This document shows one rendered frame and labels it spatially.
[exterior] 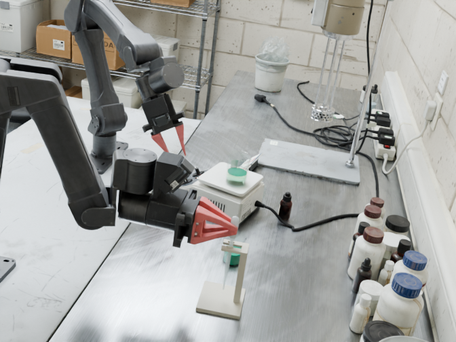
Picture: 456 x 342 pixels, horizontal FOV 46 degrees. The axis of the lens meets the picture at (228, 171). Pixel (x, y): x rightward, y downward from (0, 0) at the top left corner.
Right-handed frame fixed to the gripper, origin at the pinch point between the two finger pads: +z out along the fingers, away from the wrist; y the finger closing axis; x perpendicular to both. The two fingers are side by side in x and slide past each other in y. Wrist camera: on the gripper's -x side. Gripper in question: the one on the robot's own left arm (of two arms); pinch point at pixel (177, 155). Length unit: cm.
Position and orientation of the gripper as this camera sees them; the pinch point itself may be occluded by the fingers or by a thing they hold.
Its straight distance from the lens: 127.8
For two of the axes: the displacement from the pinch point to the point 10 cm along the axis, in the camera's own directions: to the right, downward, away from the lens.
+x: -0.9, -1.6, 9.8
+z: 3.5, 9.2, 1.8
